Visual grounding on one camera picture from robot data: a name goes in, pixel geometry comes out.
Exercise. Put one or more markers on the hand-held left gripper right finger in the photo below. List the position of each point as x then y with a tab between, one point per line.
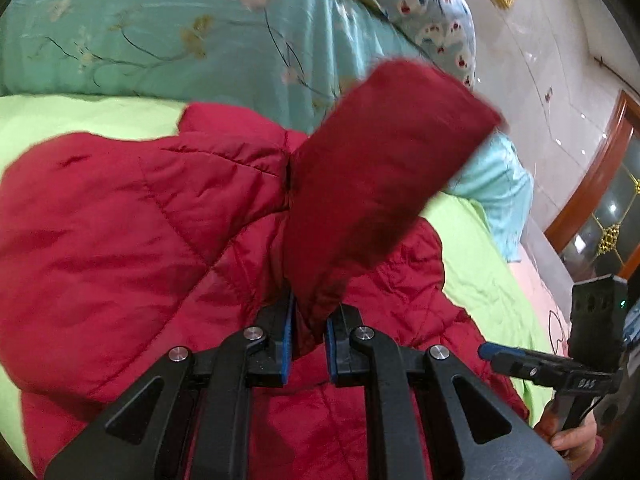
331	356

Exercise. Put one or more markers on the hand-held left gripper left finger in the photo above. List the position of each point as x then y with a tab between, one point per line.
287	346

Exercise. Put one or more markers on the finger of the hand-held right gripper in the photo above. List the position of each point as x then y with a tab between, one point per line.
520	360

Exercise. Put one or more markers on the red quilted jacket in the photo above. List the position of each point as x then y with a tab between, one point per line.
125	235

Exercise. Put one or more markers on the person's right hand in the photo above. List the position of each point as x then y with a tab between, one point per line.
567	441

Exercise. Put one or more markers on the pink bed sheet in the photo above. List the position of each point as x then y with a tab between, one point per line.
540	290

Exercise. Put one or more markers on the wooden door with glass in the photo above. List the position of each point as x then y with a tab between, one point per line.
600	160

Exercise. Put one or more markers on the dark metal rod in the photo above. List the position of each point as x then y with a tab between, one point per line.
617	74

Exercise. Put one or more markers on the light green bed sheet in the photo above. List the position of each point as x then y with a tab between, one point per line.
90	115

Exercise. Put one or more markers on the teal floral quilt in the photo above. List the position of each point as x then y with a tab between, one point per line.
150	25

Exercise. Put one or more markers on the blue printed pillow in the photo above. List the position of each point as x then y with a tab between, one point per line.
425	5

